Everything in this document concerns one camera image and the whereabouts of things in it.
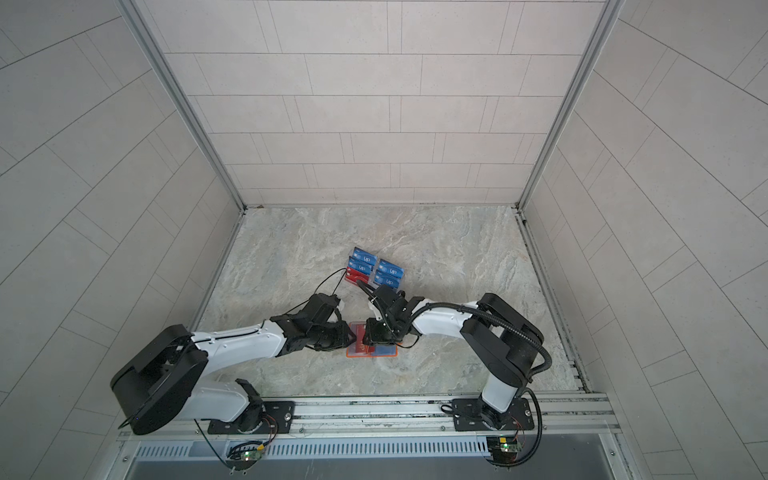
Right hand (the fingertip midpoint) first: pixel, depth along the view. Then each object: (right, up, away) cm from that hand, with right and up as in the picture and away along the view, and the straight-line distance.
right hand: (364, 346), depth 82 cm
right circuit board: (+34, -18, -14) cm, 41 cm away
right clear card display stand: (+7, +19, +7) cm, 21 cm away
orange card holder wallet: (0, 0, -2) cm, 2 cm away
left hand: (0, +2, +1) cm, 2 cm away
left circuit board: (-23, -17, -17) cm, 33 cm away
